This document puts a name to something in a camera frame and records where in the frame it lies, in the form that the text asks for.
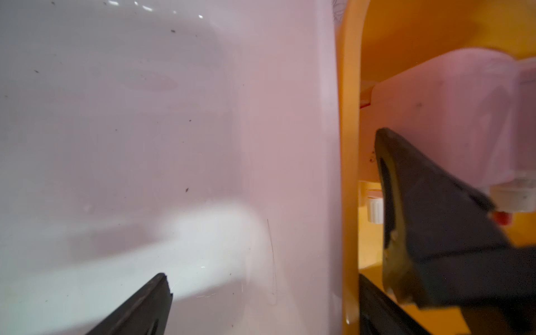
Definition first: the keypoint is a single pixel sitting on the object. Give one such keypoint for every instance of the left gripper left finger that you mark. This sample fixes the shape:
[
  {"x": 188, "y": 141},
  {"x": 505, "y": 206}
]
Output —
[{"x": 146, "y": 312}]

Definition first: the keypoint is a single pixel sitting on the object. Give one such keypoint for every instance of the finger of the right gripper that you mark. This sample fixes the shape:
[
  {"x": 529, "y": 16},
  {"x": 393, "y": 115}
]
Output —
[{"x": 441, "y": 246}]

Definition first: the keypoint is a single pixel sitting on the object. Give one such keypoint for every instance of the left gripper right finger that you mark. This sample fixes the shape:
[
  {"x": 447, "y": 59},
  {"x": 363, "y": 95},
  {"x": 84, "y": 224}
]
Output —
[{"x": 380, "y": 315}]

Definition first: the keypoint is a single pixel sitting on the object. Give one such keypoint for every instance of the pink sharpener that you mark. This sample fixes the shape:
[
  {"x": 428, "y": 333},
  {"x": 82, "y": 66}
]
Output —
[{"x": 472, "y": 111}]

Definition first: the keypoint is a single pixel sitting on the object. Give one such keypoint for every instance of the white plastic storage tray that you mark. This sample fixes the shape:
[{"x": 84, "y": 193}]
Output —
[{"x": 199, "y": 139}]

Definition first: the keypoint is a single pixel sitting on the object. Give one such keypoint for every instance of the yellow plastic storage tray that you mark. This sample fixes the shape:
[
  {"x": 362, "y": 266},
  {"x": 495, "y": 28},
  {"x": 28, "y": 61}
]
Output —
[{"x": 376, "y": 40}]

